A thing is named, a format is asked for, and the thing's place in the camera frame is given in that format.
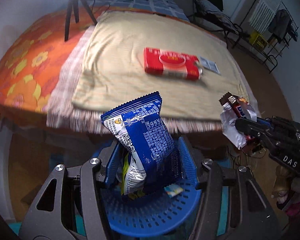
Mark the striped beige towel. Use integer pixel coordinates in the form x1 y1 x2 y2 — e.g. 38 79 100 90
72 11 249 120

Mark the orange floral bed sheet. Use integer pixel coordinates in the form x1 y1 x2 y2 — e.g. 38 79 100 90
0 9 257 129

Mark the brown plush toy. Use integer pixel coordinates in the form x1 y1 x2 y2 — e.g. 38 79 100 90
271 165 295 204

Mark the black folding chair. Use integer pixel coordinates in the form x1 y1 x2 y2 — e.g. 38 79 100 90
187 0 250 47

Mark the black metal clothes rack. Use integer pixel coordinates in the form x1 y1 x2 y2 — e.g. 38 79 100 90
232 0 299 73

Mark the yellow crate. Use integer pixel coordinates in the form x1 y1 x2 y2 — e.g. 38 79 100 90
249 30 268 51

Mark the cardboard box on floor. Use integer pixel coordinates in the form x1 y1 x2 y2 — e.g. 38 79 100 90
21 184 42 206

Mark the floor cables and power strip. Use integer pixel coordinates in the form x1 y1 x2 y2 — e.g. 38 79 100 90
227 139 268 170

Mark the black tripod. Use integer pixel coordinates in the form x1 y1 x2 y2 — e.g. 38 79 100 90
64 0 97 42

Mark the white plastic ring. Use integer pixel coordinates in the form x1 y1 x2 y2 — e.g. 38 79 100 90
158 53 187 68

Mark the small grey printed sachet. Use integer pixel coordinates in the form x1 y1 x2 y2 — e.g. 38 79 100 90
198 56 221 75

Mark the small light blue wrapper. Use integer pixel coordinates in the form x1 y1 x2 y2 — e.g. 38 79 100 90
164 184 184 198

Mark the fringed pink woven blanket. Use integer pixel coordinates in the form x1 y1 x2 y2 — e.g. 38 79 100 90
46 24 260 134

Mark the red cardboard medicine box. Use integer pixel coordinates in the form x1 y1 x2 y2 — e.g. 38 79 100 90
143 47 203 81

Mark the white radiator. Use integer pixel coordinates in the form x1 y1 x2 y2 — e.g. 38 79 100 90
248 0 281 34

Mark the dark hanging jacket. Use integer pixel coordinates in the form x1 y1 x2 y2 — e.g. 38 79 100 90
267 9 298 44

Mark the blue snack bag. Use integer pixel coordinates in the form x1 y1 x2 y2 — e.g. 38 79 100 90
101 92 183 196

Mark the blue plastic trash basket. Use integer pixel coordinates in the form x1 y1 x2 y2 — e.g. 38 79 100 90
92 139 223 238

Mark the dark candy bar wrapper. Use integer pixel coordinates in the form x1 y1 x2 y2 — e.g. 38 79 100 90
219 92 257 150

